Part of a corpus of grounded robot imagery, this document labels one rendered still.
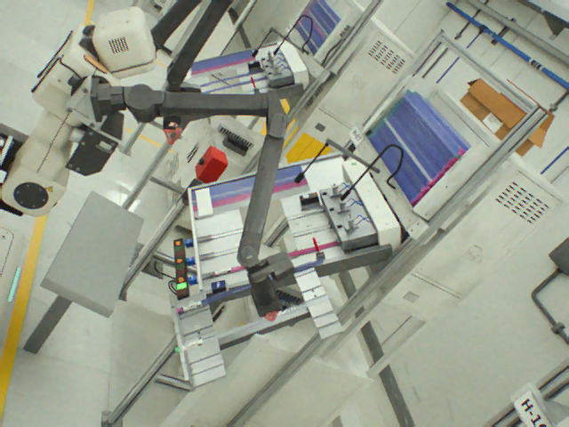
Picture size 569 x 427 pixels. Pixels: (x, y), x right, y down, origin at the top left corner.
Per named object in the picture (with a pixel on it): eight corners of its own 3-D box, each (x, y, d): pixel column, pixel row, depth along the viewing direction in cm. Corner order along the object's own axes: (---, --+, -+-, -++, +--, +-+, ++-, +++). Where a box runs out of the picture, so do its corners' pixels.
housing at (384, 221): (380, 260, 213) (379, 231, 204) (344, 188, 252) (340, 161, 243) (401, 254, 214) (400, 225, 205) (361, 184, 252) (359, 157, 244)
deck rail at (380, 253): (204, 307, 207) (200, 295, 203) (204, 303, 208) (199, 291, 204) (393, 259, 211) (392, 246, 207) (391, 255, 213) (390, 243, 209)
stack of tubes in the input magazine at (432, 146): (411, 205, 202) (465, 147, 192) (366, 137, 243) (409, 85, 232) (434, 219, 208) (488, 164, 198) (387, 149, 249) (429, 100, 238)
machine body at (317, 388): (172, 431, 245) (256, 339, 222) (167, 313, 301) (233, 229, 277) (291, 459, 277) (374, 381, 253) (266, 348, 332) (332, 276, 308)
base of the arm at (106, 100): (92, 76, 163) (89, 94, 153) (122, 75, 164) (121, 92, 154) (99, 105, 168) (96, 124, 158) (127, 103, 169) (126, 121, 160)
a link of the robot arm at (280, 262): (237, 254, 161) (239, 249, 152) (274, 237, 163) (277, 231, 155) (256, 293, 159) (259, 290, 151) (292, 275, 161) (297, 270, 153)
